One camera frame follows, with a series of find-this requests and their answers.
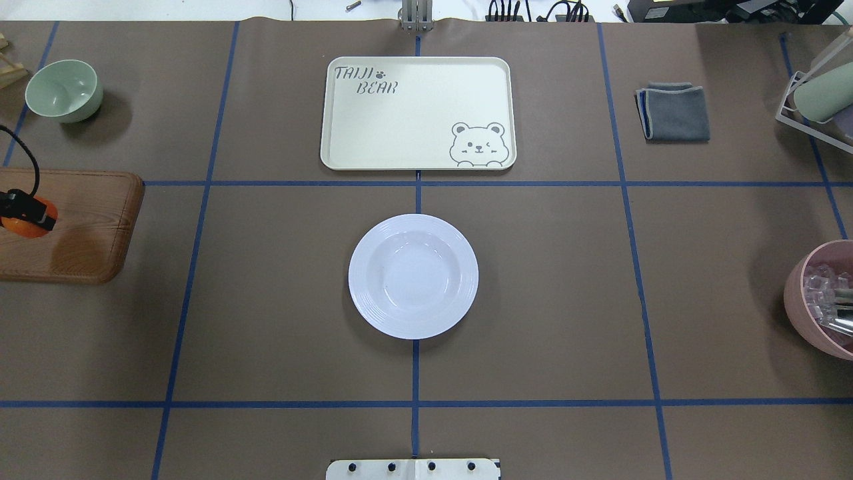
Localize cream bear print tray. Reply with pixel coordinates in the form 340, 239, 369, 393
320, 57, 517, 171

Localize camera mount post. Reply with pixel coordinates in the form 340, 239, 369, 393
397, 0, 434, 33

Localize green ceramic bowl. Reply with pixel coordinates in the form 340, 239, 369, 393
25, 59, 104, 123

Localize green cylinder in rack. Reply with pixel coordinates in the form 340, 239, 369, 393
793, 63, 852, 122

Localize metal utensils in pink bowl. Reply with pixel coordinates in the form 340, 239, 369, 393
802, 263, 852, 338

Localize black cables at table edge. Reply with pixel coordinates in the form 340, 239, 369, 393
485, 0, 594, 23

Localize pink bowl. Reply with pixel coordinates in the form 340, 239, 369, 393
784, 239, 852, 361

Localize grey folded cloth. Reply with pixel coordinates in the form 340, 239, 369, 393
636, 82, 710, 143

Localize white wire rack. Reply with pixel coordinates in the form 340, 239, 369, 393
775, 27, 853, 155

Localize orange mandarin fruit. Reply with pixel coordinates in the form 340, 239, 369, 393
1, 195, 59, 238

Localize white round plate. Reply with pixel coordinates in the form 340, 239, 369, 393
347, 215, 480, 340

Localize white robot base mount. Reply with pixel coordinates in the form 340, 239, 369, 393
325, 458, 502, 479

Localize wooden cutting board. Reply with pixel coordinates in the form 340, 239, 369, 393
1, 169, 145, 285

